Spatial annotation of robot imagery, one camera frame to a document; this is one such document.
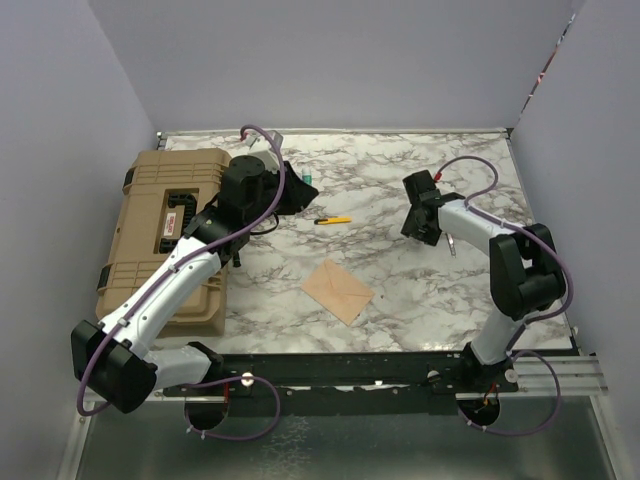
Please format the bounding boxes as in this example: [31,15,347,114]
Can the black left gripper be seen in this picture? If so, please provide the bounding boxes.
[246,161,318,227]

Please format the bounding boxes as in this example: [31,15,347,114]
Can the tan paper envelope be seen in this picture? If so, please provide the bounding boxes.
[301,259,374,326]

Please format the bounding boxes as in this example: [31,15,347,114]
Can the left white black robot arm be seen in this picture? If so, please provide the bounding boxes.
[71,155,318,413]

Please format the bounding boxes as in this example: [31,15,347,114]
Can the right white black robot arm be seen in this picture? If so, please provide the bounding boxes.
[401,170,568,391]

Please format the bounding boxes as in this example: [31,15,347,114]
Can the silver metal tweezers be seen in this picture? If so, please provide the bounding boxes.
[446,233,457,258]

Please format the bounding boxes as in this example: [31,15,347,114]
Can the tan plastic tool case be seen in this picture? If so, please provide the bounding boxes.
[96,148,231,319]

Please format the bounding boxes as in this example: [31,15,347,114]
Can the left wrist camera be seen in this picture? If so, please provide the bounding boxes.
[243,131,279,173]

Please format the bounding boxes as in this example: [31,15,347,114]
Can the black metal base rail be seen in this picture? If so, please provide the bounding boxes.
[163,351,518,416]

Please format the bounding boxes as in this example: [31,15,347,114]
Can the aluminium extrusion frame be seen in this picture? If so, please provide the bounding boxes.
[85,350,608,413]

